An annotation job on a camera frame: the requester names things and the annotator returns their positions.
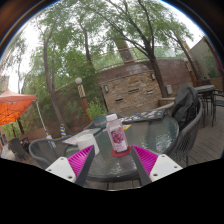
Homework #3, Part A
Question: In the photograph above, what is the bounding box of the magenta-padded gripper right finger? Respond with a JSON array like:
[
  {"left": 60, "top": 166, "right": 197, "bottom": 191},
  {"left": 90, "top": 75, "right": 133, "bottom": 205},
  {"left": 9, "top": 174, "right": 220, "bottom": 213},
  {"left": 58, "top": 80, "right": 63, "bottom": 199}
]
[{"left": 130, "top": 144, "right": 184, "bottom": 187}]

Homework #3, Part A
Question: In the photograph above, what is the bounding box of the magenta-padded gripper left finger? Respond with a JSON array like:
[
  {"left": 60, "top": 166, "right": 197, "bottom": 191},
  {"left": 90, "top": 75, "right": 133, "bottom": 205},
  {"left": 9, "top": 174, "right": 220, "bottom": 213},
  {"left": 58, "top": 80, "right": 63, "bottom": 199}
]
[{"left": 45, "top": 144, "right": 96, "bottom": 187}]

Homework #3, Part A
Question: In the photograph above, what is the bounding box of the pink juice bottle white cap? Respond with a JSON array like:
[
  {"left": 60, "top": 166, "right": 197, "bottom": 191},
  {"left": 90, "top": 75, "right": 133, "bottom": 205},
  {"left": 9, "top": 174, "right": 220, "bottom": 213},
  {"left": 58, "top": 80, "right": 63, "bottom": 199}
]
[{"left": 105, "top": 113, "right": 130, "bottom": 154}]

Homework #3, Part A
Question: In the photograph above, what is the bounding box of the grey mesh patio chair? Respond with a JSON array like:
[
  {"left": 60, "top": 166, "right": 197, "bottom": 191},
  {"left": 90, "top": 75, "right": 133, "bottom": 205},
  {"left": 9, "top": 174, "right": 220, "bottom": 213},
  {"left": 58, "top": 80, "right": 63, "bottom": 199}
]
[
  {"left": 164, "top": 97, "right": 205, "bottom": 168},
  {"left": 7, "top": 136, "right": 32, "bottom": 163},
  {"left": 27, "top": 134, "right": 80, "bottom": 170}
]

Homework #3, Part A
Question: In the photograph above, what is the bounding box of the grey laptop with stickers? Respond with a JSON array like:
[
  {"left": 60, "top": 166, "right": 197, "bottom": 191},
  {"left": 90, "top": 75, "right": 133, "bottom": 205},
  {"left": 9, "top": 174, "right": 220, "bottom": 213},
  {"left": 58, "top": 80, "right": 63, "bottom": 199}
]
[{"left": 61, "top": 127, "right": 103, "bottom": 147}]

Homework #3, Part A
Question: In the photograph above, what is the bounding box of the blue yellow striped bollard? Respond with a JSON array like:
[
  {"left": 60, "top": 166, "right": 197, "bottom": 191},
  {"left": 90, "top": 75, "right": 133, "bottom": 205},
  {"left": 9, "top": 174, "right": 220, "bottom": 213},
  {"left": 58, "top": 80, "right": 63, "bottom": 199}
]
[{"left": 59, "top": 123, "right": 68, "bottom": 138}]

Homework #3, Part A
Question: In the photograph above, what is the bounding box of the flat round red coaster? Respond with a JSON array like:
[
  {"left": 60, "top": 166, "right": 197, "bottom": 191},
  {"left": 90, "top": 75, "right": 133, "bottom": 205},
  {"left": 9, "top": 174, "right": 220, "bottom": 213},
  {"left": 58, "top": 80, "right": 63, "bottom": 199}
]
[{"left": 110, "top": 145, "right": 133, "bottom": 158}]

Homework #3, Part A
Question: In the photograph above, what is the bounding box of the black laptop with stickers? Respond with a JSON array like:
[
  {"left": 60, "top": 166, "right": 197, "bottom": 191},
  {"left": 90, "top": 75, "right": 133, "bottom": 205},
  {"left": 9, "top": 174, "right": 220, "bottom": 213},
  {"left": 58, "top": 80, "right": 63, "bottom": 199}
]
[{"left": 121, "top": 108, "right": 167, "bottom": 125}]

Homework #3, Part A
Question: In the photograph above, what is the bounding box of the potted plant in teal pot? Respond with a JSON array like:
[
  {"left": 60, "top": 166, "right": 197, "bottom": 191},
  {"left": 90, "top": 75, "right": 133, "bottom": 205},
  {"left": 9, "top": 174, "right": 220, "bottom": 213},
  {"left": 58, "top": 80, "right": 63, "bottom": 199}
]
[{"left": 85, "top": 96, "right": 109, "bottom": 130}]

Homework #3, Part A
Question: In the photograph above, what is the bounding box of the orange patio umbrella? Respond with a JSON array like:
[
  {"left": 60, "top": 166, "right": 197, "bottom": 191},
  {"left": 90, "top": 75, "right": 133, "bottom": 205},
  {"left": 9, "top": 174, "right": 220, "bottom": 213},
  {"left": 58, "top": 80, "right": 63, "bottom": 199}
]
[{"left": 0, "top": 87, "right": 38, "bottom": 127}]

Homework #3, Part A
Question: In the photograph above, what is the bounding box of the grey utility box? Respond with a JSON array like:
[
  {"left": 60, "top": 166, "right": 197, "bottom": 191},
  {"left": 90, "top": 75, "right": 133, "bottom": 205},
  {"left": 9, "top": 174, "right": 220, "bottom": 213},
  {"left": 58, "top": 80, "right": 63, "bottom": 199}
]
[{"left": 165, "top": 84, "right": 174, "bottom": 96}]

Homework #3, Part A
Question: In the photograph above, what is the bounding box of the dark metal patio chair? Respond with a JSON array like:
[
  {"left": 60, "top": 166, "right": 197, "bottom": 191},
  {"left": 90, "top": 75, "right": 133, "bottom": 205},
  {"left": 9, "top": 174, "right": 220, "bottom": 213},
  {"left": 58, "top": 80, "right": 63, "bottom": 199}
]
[{"left": 211, "top": 88, "right": 224, "bottom": 128}]

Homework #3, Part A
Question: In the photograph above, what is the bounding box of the dark round patio table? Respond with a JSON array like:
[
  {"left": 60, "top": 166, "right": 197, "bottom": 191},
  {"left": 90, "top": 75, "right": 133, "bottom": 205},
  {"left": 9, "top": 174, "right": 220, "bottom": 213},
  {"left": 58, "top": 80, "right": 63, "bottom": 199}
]
[{"left": 193, "top": 84, "right": 218, "bottom": 128}]

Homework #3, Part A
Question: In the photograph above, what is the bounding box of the wooden lamp post white globe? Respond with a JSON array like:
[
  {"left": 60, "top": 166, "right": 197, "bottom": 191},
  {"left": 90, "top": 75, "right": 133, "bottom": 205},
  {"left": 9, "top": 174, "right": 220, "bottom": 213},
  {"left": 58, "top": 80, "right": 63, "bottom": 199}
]
[{"left": 74, "top": 76, "right": 93, "bottom": 125}]

